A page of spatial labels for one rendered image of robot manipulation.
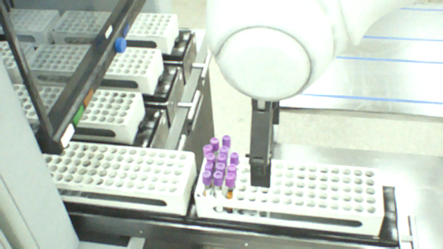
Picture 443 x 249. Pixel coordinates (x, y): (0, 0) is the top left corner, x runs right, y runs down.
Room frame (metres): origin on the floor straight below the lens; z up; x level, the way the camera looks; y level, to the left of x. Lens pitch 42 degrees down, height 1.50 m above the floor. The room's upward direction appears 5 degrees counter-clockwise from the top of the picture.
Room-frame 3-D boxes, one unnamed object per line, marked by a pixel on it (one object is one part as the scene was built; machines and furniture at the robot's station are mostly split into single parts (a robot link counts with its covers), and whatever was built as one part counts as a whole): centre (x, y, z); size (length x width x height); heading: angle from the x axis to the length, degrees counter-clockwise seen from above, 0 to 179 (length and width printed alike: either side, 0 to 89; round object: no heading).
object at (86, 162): (0.61, 0.19, 0.83); 0.30 x 0.10 x 0.06; 76
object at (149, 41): (1.09, 0.22, 0.83); 0.30 x 0.10 x 0.06; 76
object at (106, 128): (0.79, 0.29, 0.83); 0.30 x 0.10 x 0.06; 76
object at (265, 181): (0.47, -0.06, 0.97); 0.03 x 0.01 x 0.07; 76
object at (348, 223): (0.53, -0.11, 0.83); 0.30 x 0.10 x 0.06; 76
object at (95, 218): (0.57, 0.02, 0.78); 0.73 x 0.14 x 0.09; 76
